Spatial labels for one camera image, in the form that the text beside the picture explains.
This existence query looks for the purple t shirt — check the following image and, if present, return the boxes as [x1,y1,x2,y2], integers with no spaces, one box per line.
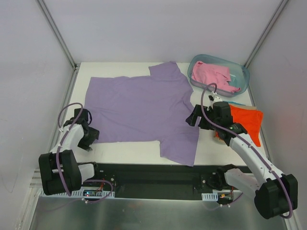
[85,62,199,166]

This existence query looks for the pink t shirt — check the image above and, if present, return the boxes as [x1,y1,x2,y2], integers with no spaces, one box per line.
[192,61,240,93]

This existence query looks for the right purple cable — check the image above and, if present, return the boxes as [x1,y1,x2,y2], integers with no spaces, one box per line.
[201,83,294,219]

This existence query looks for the left aluminium frame post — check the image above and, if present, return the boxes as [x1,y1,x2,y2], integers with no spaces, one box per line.
[35,0,78,70]

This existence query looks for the white cable duct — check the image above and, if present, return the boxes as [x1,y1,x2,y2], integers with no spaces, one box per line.
[201,192,219,202]
[40,189,115,199]

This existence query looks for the left white cable duct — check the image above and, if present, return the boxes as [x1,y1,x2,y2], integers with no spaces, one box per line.
[40,189,115,199]

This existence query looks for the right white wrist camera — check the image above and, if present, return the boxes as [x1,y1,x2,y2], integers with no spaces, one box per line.
[208,92,223,107]

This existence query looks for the folded orange t shirt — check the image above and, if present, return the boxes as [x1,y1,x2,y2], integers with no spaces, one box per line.
[230,104,263,147]

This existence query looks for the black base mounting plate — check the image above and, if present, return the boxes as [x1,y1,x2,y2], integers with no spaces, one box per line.
[81,162,274,201]

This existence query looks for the right white cable duct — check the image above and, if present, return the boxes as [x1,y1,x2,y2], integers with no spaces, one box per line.
[201,192,219,202]

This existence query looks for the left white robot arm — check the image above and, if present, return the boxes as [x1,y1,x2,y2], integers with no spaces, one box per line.
[38,108,102,196]

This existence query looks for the purple cable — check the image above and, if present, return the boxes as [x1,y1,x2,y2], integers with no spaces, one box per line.
[201,83,294,219]
[56,102,84,197]

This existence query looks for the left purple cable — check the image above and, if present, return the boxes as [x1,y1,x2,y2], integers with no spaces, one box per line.
[56,102,84,197]

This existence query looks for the right aluminium frame post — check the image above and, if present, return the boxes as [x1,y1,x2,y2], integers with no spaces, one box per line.
[244,0,290,68]

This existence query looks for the folded teal t shirt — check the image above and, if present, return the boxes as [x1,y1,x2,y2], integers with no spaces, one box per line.
[227,101,245,106]

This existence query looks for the aluminium frame post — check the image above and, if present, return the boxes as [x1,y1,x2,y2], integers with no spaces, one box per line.
[35,0,78,70]
[244,0,290,68]

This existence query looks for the clear blue plastic bin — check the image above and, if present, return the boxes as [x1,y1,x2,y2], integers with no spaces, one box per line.
[188,54,250,97]

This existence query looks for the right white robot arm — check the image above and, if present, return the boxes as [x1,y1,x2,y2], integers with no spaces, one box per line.
[186,102,298,219]

